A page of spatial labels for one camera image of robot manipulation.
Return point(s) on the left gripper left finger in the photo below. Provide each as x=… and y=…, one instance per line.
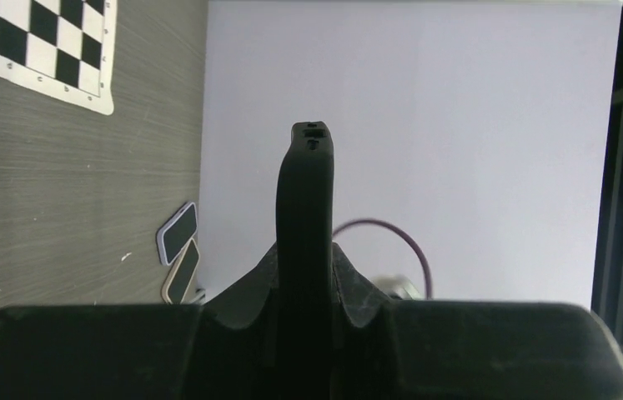
x=241, y=304

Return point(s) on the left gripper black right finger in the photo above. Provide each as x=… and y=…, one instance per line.
x=362, y=306

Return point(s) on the phone with white edge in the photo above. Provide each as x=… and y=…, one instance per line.
x=174, y=235

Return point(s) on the phone with pink edge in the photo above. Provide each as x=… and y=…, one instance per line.
x=182, y=274

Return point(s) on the black white checkerboard mat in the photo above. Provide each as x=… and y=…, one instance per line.
x=63, y=49

